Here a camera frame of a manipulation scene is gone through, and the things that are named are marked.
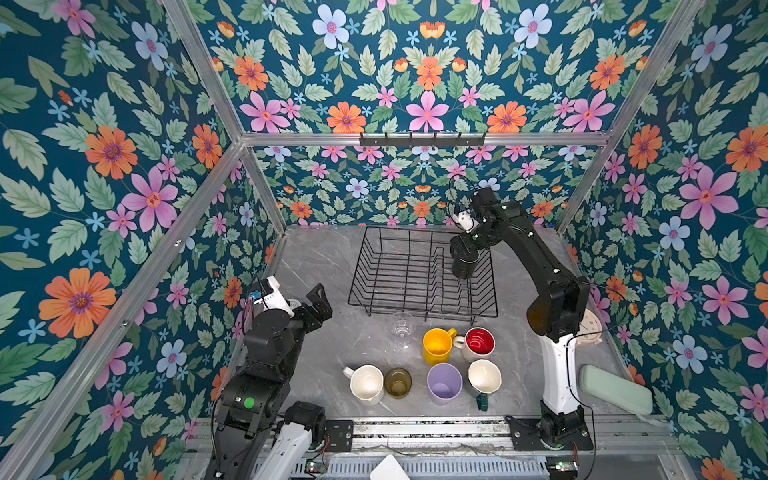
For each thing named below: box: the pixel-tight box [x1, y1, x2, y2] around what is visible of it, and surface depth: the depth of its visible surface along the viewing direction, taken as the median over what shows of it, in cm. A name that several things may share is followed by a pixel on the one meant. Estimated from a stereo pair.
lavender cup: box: [426, 362, 463, 406], surface depth 75 cm
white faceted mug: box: [343, 364, 385, 405], surface depth 76 cm
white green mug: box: [467, 358, 502, 412], surface depth 77 cm
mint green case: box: [579, 364, 653, 415], surface depth 79 cm
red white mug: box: [453, 326, 496, 362], surface depth 86 cm
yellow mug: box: [422, 327, 458, 366], surface depth 84 cm
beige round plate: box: [576, 308, 603, 345], surface depth 92 cm
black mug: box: [450, 234, 481, 278], surface depth 85 cm
